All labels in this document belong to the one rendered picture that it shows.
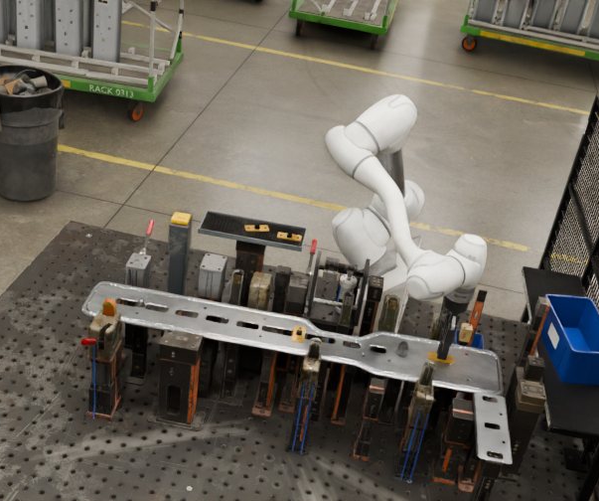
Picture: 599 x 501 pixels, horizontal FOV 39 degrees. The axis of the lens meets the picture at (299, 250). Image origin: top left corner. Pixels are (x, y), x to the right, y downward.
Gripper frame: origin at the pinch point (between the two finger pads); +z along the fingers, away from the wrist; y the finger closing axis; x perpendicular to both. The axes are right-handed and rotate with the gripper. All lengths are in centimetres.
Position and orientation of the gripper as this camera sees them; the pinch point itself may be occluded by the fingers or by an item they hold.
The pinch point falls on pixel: (443, 348)
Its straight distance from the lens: 274.4
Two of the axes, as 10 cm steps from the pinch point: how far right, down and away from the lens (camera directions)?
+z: -1.2, 8.4, 5.3
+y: -1.3, 5.1, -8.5
